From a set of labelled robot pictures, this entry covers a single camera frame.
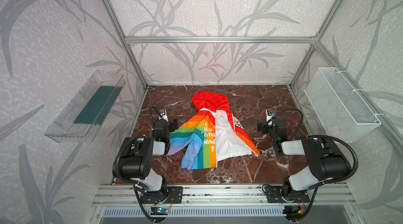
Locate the rainbow striped kids jacket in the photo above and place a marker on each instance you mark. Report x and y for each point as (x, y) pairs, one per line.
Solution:
(212, 135)

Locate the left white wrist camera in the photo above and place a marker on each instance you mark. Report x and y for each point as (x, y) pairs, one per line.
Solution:
(163, 114)

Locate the right circuit board with wires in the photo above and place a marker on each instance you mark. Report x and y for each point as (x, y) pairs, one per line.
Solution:
(293, 212)

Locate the white wire mesh basket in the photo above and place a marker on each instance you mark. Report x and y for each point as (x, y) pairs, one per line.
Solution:
(337, 103)

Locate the small pink object in basket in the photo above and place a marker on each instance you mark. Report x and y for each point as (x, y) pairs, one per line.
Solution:
(334, 132)

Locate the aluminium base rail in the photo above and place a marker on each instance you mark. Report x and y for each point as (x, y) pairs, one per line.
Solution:
(220, 195)

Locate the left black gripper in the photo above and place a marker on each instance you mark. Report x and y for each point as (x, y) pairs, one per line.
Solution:
(170, 126)

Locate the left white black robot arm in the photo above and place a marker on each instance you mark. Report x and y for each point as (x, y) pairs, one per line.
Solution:
(133, 165)

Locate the clear plastic wall tray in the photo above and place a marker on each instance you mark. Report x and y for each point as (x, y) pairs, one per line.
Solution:
(84, 115)

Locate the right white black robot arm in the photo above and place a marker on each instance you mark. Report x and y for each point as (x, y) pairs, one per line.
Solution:
(329, 160)

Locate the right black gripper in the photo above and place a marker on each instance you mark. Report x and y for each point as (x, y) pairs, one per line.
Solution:
(263, 126)

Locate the left green circuit board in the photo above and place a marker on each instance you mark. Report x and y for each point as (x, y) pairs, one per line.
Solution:
(160, 210)

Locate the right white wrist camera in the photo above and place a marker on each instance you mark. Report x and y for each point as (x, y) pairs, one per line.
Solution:
(269, 114)

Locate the aluminium cage frame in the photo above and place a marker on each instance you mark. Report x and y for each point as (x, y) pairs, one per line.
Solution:
(314, 41)

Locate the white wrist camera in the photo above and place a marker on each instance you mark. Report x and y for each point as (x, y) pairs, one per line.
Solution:
(269, 114)
(163, 114)

